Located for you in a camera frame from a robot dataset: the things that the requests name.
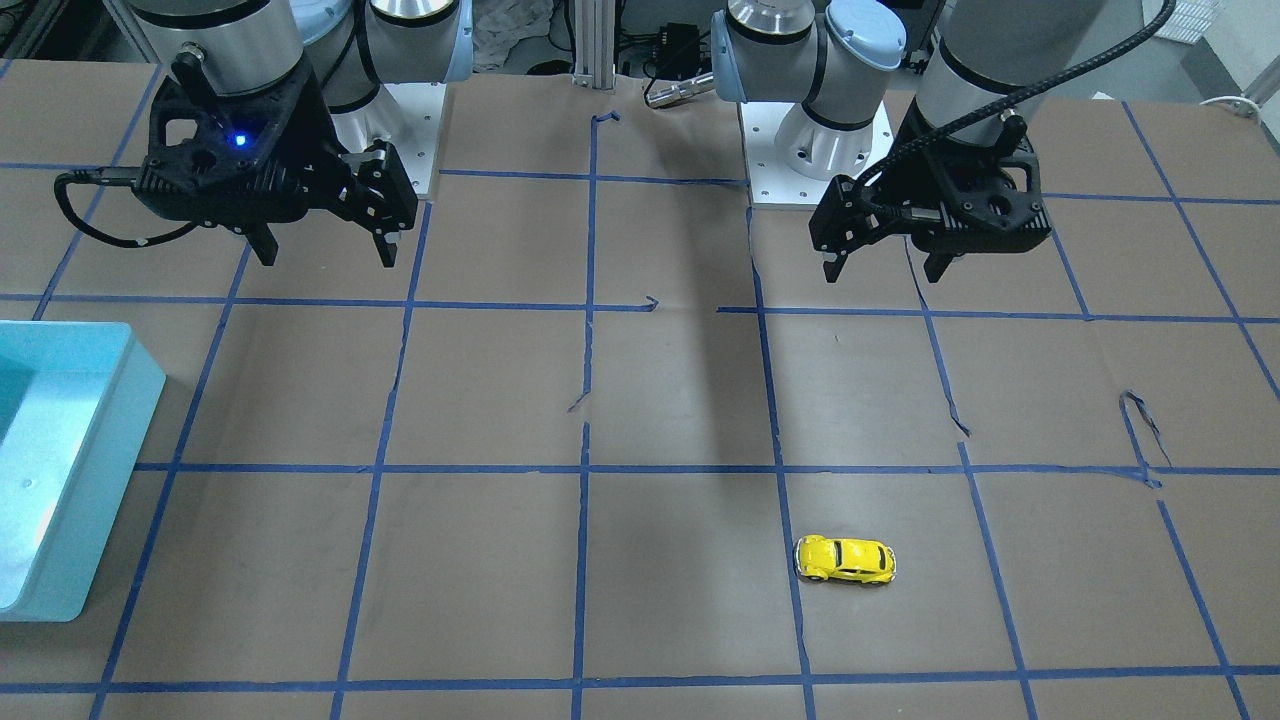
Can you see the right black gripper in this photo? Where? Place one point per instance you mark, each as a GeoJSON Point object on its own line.
{"type": "Point", "coordinates": [318, 170]}

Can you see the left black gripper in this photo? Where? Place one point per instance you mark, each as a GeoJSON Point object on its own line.
{"type": "Point", "coordinates": [893, 185]}

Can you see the yellow beetle toy car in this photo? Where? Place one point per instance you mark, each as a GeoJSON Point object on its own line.
{"type": "Point", "coordinates": [863, 561]}

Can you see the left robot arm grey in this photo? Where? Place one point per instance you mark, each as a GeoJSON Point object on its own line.
{"type": "Point", "coordinates": [994, 61]}

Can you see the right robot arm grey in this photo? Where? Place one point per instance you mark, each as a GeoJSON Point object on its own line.
{"type": "Point", "coordinates": [354, 47]}

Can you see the turquoise plastic bin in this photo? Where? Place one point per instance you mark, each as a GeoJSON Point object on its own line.
{"type": "Point", "coordinates": [77, 399]}

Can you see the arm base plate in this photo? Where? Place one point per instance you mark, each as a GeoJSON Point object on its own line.
{"type": "Point", "coordinates": [410, 116]}
{"type": "Point", "coordinates": [791, 158]}

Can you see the aluminium frame post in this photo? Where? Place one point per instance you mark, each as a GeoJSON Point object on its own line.
{"type": "Point", "coordinates": [594, 44]}

